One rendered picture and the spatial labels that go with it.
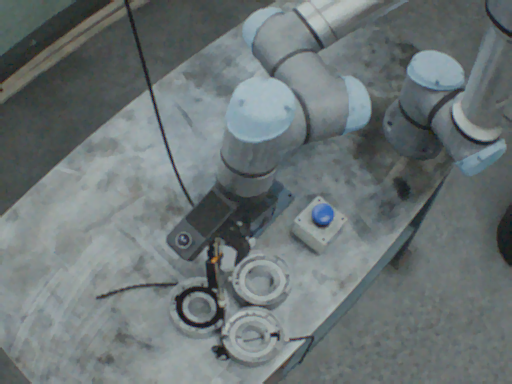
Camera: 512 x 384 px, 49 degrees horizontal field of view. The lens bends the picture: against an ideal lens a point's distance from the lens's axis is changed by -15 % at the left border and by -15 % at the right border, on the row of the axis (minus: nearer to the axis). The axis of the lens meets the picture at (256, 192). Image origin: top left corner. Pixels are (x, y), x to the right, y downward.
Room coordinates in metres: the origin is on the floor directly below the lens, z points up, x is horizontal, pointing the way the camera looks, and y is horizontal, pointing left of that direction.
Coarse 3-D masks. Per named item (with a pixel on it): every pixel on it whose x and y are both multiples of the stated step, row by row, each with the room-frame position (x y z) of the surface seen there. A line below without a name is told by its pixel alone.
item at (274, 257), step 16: (256, 256) 0.50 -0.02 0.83; (272, 256) 0.50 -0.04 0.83; (240, 272) 0.47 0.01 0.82; (256, 272) 0.47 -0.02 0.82; (272, 272) 0.47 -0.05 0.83; (288, 272) 0.48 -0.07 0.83; (240, 288) 0.43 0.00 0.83; (256, 288) 0.44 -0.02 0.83; (272, 288) 0.44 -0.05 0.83; (288, 288) 0.45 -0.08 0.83; (256, 304) 0.40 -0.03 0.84; (272, 304) 0.41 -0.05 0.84
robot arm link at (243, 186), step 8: (224, 168) 0.45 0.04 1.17; (224, 176) 0.44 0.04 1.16; (232, 176) 0.44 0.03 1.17; (240, 176) 0.44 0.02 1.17; (264, 176) 0.44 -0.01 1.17; (272, 176) 0.45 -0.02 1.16; (224, 184) 0.44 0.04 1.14; (232, 184) 0.44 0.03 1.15; (240, 184) 0.43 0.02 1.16; (248, 184) 0.43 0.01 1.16; (256, 184) 0.44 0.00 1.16; (264, 184) 0.44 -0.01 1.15; (232, 192) 0.43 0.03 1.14; (240, 192) 0.43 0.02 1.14; (248, 192) 0.43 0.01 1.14; (256, 192) 0.44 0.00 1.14
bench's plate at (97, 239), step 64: (192, 64) 0.95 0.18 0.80; (256, 64) 0.97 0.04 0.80; (384, 64) 1.04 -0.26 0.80; (128, 128) 0.76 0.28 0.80; (192, 128) 0.77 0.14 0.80; (64, 192) 0.58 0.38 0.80; (128, 192) 0.61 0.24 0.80; (192, 192) 0.63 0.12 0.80; (320, 192) 0.66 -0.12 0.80; (384, 192) 0.68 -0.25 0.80; (0, 256) 0.42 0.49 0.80; (64, 256) 0.45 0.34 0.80; (128, 256) 0.47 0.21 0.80; (320, 256) 0.53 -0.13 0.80; (0, 320) 0.28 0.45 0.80; (64, 320) 0.32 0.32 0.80; (128, 320) 0.35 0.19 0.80; (320, 320) 0.40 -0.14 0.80
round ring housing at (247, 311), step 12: (240, 312) 0.39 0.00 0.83; (252, 312) 0.39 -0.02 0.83; (264, 312) 0.39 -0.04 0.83; (228, 324) 0.36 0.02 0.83; (252, 324) 0.37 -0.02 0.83; (276, 324) 0.38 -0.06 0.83; (228, 336) 0.35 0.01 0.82; (264, 336) 0.35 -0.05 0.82; (228, 348) 0.31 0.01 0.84; (252, 348) 0.32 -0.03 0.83; (264, 348) 0.33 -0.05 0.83; (276, 348) 0.33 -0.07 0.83; (240, 360) 0.30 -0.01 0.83; (252, 360) 0.30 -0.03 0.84; (264, 360) 0.30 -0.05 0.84
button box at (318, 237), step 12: (312, 204) 0.61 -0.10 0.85; (300, 216) 0.58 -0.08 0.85; (312, 216) 0.58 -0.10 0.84; (336, 216) 0.59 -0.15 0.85; (300, 228) 0.56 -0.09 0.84; (312, 228) 0.56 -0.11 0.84; (324, 228) 0.56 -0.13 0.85; (336, 228) 0.57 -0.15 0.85; (312, 240) 0.54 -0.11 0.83; (324, 240) 0.54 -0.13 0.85
